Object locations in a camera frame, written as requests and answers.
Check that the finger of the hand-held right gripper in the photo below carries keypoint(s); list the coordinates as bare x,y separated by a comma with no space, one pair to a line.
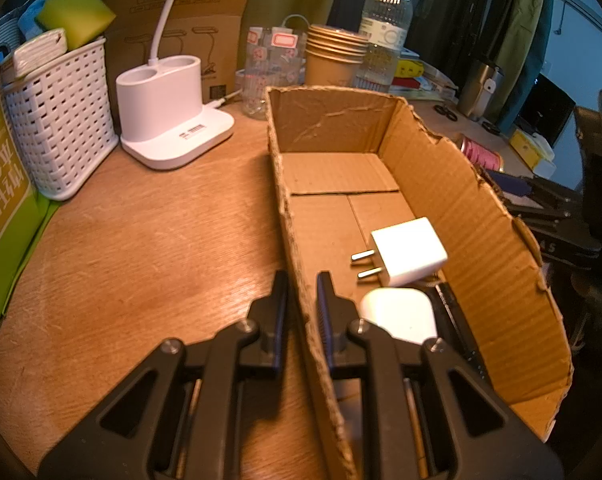
512,185

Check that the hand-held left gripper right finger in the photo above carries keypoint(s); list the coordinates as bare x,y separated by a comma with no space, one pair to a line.
326,320

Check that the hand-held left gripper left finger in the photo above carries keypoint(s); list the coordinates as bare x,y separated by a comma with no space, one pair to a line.
279,320

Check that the pink jar with green lid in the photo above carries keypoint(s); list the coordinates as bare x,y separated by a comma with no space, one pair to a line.
476,152

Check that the white earbuds case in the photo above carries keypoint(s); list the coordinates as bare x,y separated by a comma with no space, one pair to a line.
396,310

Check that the torn cardboard box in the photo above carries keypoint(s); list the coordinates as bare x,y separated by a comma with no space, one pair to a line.
481,260

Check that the white plug adapter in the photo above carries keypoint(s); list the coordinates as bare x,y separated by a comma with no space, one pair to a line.
411,250

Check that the black handheld tool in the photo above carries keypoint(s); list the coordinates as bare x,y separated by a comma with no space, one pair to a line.
461,325

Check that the yellow tissue box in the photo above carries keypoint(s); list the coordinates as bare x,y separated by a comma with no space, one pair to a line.
528,147

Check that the black computer monitor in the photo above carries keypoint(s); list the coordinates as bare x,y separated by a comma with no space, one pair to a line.
546,110

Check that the black scissors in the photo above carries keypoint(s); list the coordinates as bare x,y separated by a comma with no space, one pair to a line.
448,115

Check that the steel tumbler with tag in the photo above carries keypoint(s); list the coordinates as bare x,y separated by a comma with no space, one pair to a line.
476,90

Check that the white small carton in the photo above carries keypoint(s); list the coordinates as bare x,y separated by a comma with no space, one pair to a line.
438,85

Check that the narrow teal curtain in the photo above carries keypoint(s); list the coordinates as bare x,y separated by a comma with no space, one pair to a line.
541,60

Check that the narrow yellow curtain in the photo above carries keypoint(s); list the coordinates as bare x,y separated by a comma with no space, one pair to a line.
516,20

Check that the clear plastic water bottle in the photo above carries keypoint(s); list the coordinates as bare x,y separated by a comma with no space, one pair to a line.
383,35

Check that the stack of brown paper cups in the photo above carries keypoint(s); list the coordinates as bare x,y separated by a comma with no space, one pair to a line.
331,70

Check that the white desk lamp base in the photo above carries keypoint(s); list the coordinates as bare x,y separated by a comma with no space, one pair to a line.
171,125

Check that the glass cup with stickers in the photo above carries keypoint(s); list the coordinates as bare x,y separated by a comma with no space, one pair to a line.
266,75

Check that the brown cardboard lamp carton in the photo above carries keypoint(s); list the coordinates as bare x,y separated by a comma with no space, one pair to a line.
216,35

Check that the white woven plastic basket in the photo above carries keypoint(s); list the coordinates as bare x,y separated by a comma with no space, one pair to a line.
56,125

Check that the green tissue paper pack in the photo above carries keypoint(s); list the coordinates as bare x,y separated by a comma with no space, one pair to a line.
1,210

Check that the white folded cloth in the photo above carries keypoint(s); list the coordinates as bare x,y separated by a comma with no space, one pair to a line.
36,52

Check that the yellow green sponge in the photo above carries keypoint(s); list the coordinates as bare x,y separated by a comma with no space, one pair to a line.
76,15

